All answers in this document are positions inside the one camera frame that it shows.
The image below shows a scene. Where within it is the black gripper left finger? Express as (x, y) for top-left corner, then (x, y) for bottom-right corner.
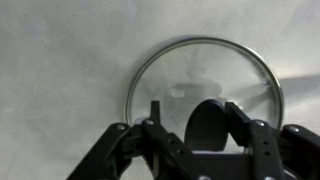
(65, 99), (214, 180)

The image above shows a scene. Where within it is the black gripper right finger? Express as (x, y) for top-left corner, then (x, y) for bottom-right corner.
(224, 101), (320, 180)

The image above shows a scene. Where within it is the glass lid with black knob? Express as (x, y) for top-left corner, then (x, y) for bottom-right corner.
(124, 35), (285, 158)

